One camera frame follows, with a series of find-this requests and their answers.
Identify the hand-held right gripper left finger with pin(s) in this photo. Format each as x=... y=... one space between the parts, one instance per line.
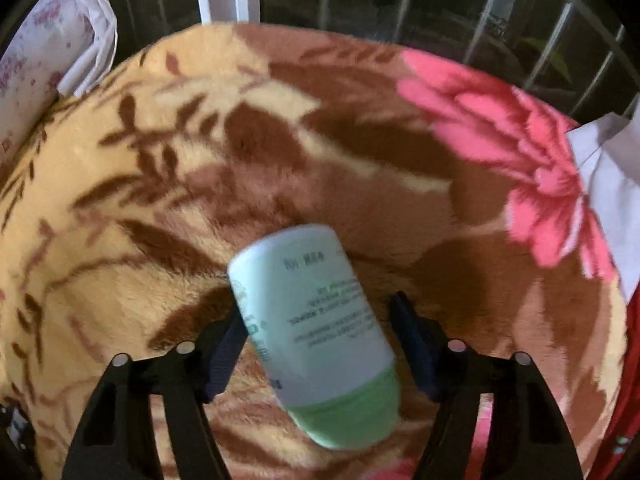
x=225 y=355

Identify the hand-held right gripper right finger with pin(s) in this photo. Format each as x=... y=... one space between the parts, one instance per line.
x=415 y=345

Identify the white green roll-on bottle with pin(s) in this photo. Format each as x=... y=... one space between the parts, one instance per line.
x=310 y=330

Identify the brown floral fleece blanket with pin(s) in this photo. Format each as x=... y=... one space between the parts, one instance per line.
x=250 y=160

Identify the red blanket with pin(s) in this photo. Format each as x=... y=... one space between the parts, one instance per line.
x=620 y=400

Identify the plain white curtain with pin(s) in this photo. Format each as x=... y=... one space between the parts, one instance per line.
x=612 y=185

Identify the metal window grille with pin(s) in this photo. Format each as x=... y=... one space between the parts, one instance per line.
x=400 y=10

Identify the white floral curtain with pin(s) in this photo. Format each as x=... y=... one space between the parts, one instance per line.
x=45 y=55

